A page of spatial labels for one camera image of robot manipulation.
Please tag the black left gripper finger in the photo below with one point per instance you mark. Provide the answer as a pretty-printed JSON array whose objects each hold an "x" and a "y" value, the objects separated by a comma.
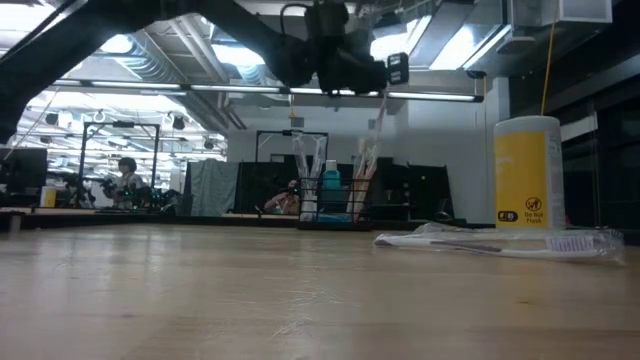
[
  {"x": 372, "y": 86},
  {"x": 337, "y": 84}
]

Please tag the blue mouthwash bottle white cap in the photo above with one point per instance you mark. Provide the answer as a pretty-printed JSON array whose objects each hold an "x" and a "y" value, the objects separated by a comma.
[{"x": 331, "y": 185}]

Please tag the yellow orange toothbrush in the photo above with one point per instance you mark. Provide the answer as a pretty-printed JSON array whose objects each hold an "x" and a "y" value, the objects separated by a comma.
[{"x": 357, "y": 190}]

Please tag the blue white toothpaste tube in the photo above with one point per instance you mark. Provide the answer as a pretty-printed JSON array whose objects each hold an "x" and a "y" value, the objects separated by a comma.
[{"x": 332, "y": 218}]

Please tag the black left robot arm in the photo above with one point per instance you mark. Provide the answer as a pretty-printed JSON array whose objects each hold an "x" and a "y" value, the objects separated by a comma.
[{"x": 100, "y": 30}]

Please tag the long light bar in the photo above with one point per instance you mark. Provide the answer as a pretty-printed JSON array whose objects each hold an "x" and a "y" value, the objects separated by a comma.
[{"x": 235, "y": 88}]

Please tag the black partition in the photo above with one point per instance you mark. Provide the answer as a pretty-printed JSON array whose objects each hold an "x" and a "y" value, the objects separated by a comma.
[{"x": 415, "y": 190}]

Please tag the clear plastic cup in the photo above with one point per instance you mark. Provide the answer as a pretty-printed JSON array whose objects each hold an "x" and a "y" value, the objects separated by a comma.
[{"x": 309, "y": 207}]

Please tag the person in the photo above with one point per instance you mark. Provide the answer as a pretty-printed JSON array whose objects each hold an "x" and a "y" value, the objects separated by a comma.
[
  {"x": 127, "y": 185},
  {"x": 285, "y": 202}
]

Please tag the grey cloth cover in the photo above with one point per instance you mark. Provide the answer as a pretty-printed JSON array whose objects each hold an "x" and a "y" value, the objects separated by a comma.
[{"x": 212, "y": 187}]

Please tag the yellow white wipes canister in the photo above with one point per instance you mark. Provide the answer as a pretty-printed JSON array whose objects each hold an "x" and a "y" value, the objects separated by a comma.
[{"x": 520, "y": 175}]

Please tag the yellow white container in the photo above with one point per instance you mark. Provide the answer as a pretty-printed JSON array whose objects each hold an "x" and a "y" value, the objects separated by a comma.
[{"x": 48, "y": 197}]

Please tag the black monitor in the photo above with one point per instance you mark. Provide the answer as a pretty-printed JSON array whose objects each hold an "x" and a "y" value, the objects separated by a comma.
[{"x": 22, "y": 170}]

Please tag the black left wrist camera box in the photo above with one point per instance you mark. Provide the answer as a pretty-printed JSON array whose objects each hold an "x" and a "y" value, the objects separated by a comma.
[{"x": 398, "y": 67}]

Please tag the black metal rig frame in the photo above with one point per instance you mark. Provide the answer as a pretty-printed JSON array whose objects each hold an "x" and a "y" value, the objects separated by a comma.
[
  {"x": 120, "y": 124},
  {"x": 275, "y": 132}
]

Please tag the silver ceiling duct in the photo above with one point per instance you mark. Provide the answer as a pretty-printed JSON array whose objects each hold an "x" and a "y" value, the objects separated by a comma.
[{"x": 470, "y": 45}]

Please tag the black aluminium table frame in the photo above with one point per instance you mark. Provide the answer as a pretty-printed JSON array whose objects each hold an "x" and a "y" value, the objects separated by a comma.
[{"x": 150, "y": 221}]

